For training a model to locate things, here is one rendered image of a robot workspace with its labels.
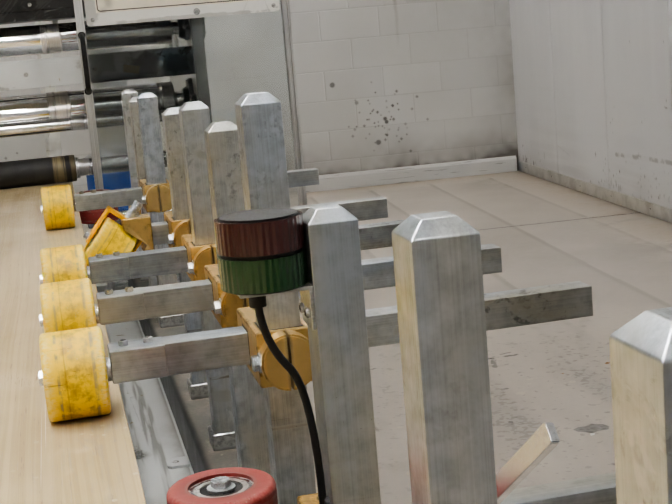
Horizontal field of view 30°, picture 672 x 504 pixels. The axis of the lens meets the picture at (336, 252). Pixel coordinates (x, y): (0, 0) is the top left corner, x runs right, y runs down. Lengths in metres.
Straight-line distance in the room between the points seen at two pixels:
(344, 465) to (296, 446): 0.26
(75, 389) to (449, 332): 0.57
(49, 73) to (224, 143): 1.82
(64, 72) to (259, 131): 2.07
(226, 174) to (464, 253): 0.75
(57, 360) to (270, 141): 0.27
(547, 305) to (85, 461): 0.46
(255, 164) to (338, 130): 8.51
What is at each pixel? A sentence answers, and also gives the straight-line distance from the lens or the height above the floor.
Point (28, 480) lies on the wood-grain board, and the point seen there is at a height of 0.90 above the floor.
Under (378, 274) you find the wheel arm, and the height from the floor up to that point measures 0.95.
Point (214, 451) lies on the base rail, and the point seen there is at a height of 0.70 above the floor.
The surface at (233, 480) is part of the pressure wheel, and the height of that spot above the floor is 0.91.
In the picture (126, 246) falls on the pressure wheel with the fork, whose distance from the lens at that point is 1.86.
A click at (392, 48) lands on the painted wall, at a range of 9.64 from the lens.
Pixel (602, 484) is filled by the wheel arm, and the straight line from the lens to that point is 1.01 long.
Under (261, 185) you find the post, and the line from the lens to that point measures 1.08.
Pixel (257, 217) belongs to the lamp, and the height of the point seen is 1.11.
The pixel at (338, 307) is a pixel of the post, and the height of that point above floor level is 1.04.
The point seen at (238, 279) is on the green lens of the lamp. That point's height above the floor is 1.07.
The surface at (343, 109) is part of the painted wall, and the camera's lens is 9.59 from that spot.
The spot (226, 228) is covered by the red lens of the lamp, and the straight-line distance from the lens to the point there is 0.83.
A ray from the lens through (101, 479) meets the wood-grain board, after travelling 1.00.
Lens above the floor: 1.23
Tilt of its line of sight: 10 degrees down
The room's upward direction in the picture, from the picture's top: 5 degrees counter-clockwise
